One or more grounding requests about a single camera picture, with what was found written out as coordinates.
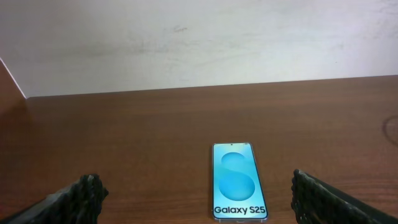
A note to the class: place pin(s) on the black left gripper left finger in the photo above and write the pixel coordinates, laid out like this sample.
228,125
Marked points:
78,203

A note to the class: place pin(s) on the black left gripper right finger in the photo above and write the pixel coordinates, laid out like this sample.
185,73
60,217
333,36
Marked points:
314,201

